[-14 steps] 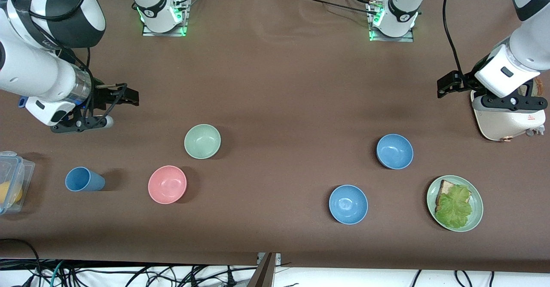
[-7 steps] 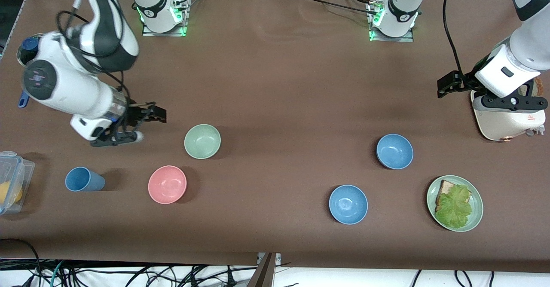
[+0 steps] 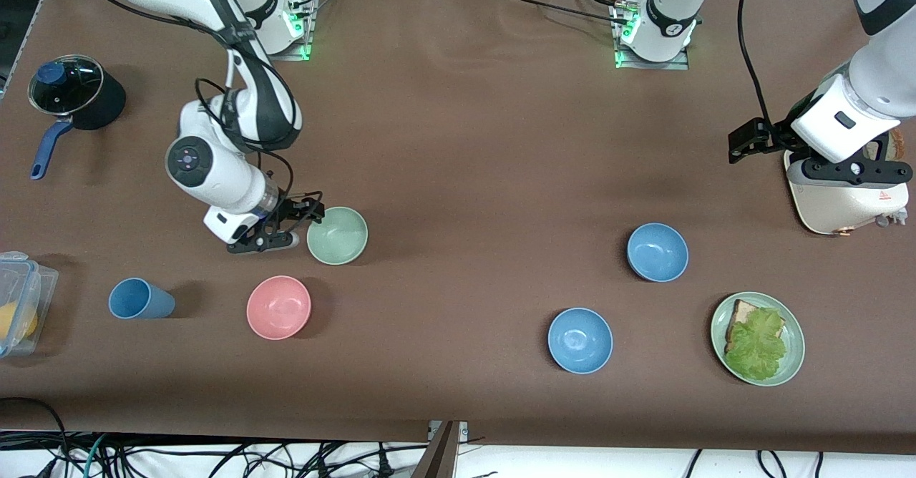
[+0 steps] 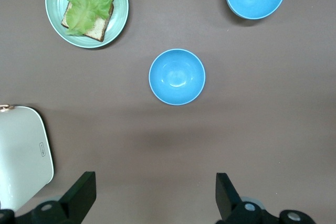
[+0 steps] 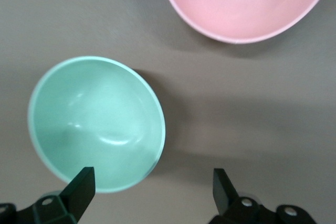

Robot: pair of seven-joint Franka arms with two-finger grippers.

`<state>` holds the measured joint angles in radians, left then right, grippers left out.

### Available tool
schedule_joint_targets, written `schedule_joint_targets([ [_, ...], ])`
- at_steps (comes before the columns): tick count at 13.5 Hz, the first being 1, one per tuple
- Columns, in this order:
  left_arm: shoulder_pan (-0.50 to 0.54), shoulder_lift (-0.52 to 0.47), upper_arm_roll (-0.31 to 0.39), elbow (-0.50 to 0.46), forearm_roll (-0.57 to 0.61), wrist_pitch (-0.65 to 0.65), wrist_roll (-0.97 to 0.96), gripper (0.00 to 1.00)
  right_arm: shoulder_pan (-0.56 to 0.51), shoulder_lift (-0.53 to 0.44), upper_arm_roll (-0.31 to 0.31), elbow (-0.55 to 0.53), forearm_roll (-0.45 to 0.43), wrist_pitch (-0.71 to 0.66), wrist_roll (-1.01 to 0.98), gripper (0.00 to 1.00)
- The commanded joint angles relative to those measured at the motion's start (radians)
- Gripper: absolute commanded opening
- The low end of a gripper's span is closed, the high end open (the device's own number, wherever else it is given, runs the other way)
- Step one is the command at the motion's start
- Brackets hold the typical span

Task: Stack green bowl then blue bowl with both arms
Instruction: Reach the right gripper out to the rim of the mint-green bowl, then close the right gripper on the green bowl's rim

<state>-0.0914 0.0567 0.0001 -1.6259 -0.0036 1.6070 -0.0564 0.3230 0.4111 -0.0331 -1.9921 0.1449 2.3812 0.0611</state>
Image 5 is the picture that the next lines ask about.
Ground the pink bowl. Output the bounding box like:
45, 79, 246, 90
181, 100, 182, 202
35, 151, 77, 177
159, 0, 336, 45

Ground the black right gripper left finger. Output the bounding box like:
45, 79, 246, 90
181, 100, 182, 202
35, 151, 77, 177
0, 166, 95, 224

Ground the green bowl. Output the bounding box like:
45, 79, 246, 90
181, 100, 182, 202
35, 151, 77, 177
27, 55, 166, 195

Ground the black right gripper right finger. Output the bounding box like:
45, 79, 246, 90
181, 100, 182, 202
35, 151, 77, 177
209, 168, 316, 224

